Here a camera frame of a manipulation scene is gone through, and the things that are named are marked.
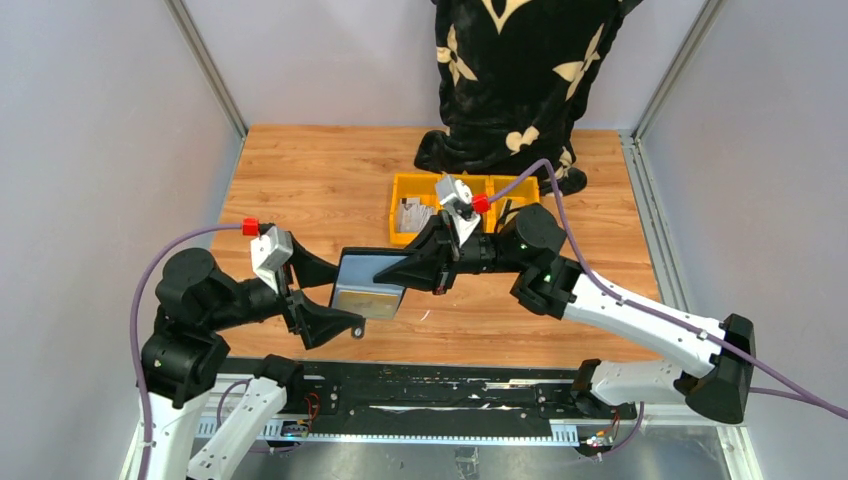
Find gold card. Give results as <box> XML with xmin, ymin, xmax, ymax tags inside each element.
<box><xmin>332</xmin><ymin>290</ymin><xmax>401</xmax><ymax>320</ymax></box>

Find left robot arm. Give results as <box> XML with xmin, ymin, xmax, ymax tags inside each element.
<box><xmin>131</xmin><ymin>224</ymin><xmax>365</xmax><ymax>479</ymax></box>

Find left yellow bin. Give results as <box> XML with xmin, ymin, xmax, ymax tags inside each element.
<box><xmin>388</xmin><ymin>173</ymin><xmax>441</xmax><ymax>246</ymax></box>

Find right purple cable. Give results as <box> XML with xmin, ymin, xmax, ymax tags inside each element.
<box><xmin>486</xmin><ymin>158</ymin><xmax>848</xmax><ymax>458</ymax></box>

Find silver cards in bin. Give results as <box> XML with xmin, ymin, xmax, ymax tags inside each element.
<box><xmin>395</xmin><ymin>197</ymin><xmax>437</xmax><ymax>233</ymax></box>

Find purple cable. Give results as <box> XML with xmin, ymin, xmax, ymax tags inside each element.
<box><xmin>486</xmin><ymin>158</ymin><xmax>848</xmax><ymax>458</ymax></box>
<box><xmin>129</xmin><ymin>222</ymin><xmax>256</xmax><ymax>480</ymax></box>

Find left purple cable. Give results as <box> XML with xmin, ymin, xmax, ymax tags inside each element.
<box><xmin>129</xmin><ymin>222</ymin><xmax>256</xmax><ymax>480</ymax></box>

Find black floral blanket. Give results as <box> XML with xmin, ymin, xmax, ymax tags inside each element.
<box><xmin>414</xmin><ymin>0</ymin><xmax>640</xmax><ymax>196</ymax></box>

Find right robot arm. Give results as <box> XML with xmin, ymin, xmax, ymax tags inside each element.
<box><xmin>374</xmin><ymin>204</ymin><xmax>755</xmax><ymax>425</ymax></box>

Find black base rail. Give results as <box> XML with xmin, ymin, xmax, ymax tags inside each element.
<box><xmin>258</xmin><ymin>361</ymin><xmax>639</xmax><ymax>447</ymax></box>

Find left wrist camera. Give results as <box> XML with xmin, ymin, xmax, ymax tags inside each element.
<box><xmin>241</xmin><ymin>218</ymin><xmax>294</xmax><ymax>295</ymax></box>

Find right yellow bin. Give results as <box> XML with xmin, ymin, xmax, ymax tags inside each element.
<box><xmin>484</xmin><ymin>175</ymin><xmax>540</xmax><ymax>233</ymax></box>

